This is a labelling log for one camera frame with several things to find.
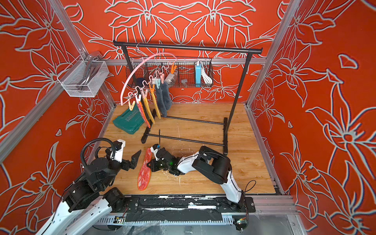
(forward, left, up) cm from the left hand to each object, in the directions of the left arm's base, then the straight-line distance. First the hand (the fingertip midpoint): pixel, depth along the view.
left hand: (130, 146), depth 69 cm
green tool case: (+30, +16, -19) cm, 39 cm away
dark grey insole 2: (+36, -12, +9) cm, 39 cm away
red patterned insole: (-6, -3, -22) cm, 24 cm away
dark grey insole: (+30, -10, +2) cm, 32 cm away
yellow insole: (+23, -4, +1) cm, 24 cm away
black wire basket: (+51, -16, +8) cm, 54 cm away
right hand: (-3, -2, -20) cm, 20 cm away
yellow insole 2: (+27, -7, +9) cm, 30 cm away
